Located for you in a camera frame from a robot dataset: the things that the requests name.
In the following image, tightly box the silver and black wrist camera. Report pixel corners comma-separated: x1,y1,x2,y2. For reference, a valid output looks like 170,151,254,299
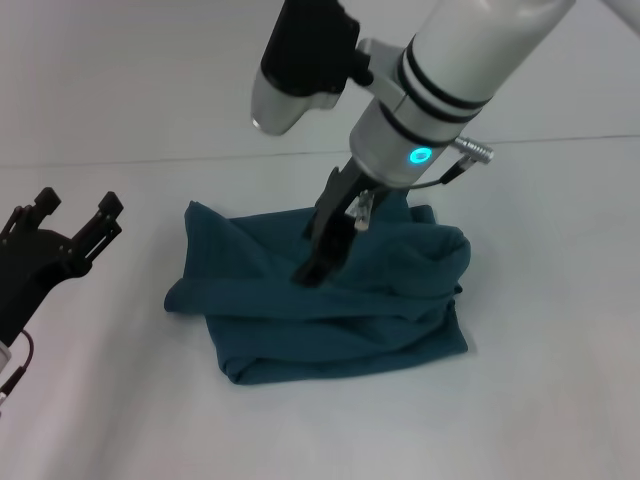
249,0,375,137

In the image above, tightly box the silver angled cable connector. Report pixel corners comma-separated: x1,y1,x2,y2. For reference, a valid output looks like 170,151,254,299
409,134,496,189

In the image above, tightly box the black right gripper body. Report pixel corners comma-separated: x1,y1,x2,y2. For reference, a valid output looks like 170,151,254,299
302,158,390,262

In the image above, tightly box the silver plug with dark cable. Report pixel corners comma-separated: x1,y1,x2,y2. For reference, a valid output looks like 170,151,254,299
0,329,36,409
344,189,377,233

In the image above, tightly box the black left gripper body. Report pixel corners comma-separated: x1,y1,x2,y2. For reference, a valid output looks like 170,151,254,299
0,226,95,347

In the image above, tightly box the teal t-shirt with FREE print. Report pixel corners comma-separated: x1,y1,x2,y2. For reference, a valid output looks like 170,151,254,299
163,192,472,387

